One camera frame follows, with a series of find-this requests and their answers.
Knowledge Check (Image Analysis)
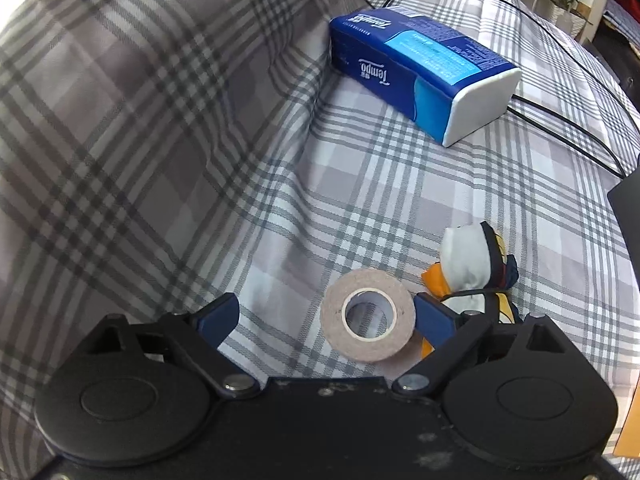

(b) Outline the dark laptop edge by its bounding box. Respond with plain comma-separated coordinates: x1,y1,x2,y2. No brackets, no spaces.
606,165,640,241

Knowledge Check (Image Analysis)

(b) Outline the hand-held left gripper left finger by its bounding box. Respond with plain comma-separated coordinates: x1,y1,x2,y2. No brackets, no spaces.
75,293,261,401

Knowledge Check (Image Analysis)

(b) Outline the blue tissue pack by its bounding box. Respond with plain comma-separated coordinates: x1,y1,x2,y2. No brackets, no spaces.
328,5,523,148

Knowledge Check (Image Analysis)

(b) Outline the gold cardboard box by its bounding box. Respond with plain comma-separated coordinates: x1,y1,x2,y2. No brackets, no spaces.
612,370,640,457

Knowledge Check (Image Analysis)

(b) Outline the plaid bed sheet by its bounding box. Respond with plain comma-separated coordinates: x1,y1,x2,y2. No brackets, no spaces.
220,0,640,411

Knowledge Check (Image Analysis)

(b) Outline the black cable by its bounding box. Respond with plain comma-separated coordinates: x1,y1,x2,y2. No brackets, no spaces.
357,0,640,181

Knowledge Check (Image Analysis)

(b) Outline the black leather sofa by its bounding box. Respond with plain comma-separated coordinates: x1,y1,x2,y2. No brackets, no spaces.
590,0,640,91

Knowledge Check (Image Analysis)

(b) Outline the beige tape roll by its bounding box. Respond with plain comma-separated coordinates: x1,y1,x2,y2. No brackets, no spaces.
321,269,417,364

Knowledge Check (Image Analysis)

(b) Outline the potted plant in white pot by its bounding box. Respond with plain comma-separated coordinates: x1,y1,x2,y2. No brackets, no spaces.
545,0,593,28

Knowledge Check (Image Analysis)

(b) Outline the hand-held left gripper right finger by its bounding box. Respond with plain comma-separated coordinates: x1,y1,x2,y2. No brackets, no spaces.
391,294,571,402

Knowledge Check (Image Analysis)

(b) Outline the orange white blue scarf bundle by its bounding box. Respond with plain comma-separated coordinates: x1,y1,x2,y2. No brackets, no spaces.
420,221,523,361

